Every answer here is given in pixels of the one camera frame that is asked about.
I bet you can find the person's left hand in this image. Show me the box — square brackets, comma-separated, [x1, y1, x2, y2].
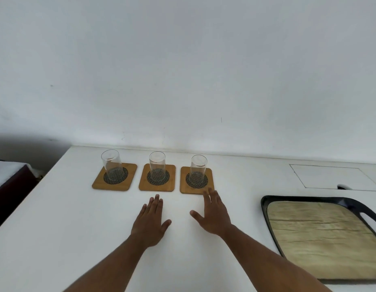
[130, 194, 172, 248]

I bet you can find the person's right hand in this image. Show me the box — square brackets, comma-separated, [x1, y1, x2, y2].
[189, 187, 234, 238]

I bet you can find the person's right forearm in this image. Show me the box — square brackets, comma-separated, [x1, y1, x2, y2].
[221, 225, 332, 292]

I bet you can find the person's left forearm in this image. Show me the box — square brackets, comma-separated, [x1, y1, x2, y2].
[63, 235, 147, 292]

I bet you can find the bamboo coaster with mesh centre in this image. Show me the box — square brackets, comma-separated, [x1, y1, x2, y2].
[180, 166, 215, 195]
[138, 164, 176, 192]
[92, 163, 138, 192]

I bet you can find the clear drinking glass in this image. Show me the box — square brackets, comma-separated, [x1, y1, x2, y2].
[149, 151, 167, 184]
[101, 149, 123, 183]
[189, 154, 208, 188]

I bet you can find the black serving tray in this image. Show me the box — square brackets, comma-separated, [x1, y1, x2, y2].
[261, 195, 376, 284]

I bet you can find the beige cloth mat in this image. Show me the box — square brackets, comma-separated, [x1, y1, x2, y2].
[267, 201, 376, 280]

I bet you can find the dark brown cabinet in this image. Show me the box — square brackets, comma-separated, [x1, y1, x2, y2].
[0, 164, 40, 233]

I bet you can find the white table hatch cover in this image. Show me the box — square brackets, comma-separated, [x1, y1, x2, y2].
[289, 164, 376, 192]

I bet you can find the white cloth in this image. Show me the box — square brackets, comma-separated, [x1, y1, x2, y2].
[0, 159, 35, 186]

